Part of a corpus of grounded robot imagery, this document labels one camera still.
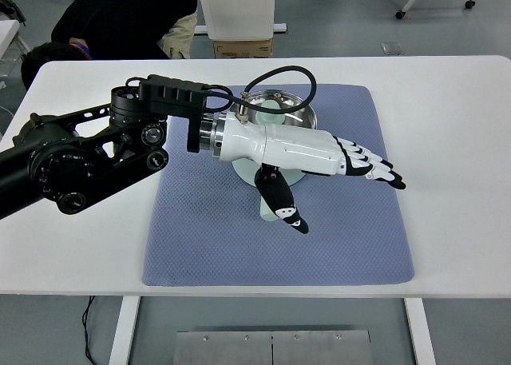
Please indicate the white cabinet pedestal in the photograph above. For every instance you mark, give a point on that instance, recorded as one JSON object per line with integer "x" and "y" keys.
{"x": 239, "y": 9}

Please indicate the white table leg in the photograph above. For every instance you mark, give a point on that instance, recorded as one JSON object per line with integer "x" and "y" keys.
{"x": 419, "y": 329}
{"x": 123, "y": 329}

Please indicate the grey metal plate with screws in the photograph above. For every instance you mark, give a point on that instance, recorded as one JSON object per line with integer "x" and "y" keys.
{"x": 239, "y": 349}

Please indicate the brown cardboard box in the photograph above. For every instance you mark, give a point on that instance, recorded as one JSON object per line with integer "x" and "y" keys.
{"x": 243, "y": 48}

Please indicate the blue-grey textured mat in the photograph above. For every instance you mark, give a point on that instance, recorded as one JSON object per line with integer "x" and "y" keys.
{"x": 319, "y": 229}

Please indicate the grey floor socket plate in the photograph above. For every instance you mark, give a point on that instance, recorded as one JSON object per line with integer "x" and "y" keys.
{"x": 392, "y": 48}

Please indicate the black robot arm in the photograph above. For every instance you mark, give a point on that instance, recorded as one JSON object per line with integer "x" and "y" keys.
{"x": 100, "y": 153}

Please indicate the glass lid with green knob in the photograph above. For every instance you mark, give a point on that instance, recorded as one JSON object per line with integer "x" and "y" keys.
{"x": 297, "y": 109}

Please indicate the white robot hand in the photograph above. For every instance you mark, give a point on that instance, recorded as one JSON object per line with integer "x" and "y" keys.
{"x": 287, "y": 149}

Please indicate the white side table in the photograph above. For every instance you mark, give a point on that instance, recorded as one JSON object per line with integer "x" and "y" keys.
{"x": 7, "y": 33}

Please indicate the person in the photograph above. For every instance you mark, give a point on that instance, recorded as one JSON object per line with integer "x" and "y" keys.
{"x": 120, "y": 17}

